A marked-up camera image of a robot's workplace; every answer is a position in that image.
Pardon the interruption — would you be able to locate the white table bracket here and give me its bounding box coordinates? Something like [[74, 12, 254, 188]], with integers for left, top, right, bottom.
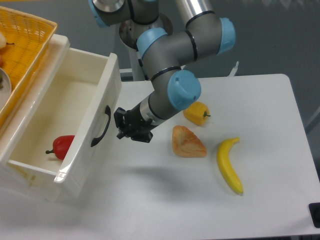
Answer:
[[228, 61, 240, 77]]

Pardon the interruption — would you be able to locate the yellow banana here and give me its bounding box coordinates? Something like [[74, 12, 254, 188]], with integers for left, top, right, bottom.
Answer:
[[216, 137, 244, 195]]

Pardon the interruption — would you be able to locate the pale pear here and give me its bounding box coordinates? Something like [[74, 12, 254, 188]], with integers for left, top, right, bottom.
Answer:
[[0, 32, 15, 49]]

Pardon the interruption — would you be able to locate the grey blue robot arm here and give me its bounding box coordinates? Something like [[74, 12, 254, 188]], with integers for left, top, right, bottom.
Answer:
[[88, 0, 236, 143]]

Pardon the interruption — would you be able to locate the red bell pepper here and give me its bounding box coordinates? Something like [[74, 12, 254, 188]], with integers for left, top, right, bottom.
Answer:
[[45, 135, 75, 161]]

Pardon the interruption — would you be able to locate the white drawer cabinet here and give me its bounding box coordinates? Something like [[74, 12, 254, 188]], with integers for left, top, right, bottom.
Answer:
[[0, 34, 70, 201]]

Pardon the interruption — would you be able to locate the yellow bell pepper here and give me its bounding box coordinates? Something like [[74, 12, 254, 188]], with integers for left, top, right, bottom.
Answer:
[[183, 101, 211, 126]]

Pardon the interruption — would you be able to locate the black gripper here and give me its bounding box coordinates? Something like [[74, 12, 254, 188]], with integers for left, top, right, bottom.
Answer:
[[113, 103, 156, 143]]

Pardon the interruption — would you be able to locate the yellow woven basket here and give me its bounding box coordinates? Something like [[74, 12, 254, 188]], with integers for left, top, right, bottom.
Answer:
[[0, 6, 58, 125]]

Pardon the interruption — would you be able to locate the toy croissant pastry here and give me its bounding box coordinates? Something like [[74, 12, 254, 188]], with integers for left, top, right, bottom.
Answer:
[[171, 125, 207, 158]]

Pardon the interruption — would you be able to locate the black corner device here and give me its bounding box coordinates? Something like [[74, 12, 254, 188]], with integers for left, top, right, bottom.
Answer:
[[308, 202, 320, 229]]

